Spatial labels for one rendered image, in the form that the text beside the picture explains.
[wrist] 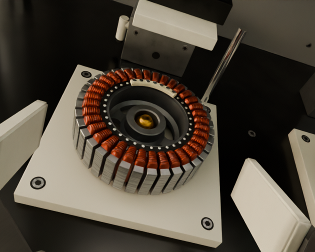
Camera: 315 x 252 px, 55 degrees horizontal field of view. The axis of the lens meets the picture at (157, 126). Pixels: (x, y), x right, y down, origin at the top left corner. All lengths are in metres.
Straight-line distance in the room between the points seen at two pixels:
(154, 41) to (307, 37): 0.25
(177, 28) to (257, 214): 0.13
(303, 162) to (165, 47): 0.19
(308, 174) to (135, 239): 0.18
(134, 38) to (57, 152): 0.16
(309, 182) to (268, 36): 0.25
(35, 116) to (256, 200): 0.13
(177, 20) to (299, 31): 0.30
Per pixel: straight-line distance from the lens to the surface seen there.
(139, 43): 0.34
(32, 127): 0.17
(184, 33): 0.22
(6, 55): 0.34
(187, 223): 0.23
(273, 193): 0.17
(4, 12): 0.41
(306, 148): 0.36
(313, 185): 0.33
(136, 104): 0.27
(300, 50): 0.52
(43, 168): 0.24
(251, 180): 0.19
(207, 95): 0.32
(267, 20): 0.48
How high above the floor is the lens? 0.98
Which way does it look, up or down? 45 degrees down
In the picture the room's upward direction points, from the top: 23 degrees clockwise
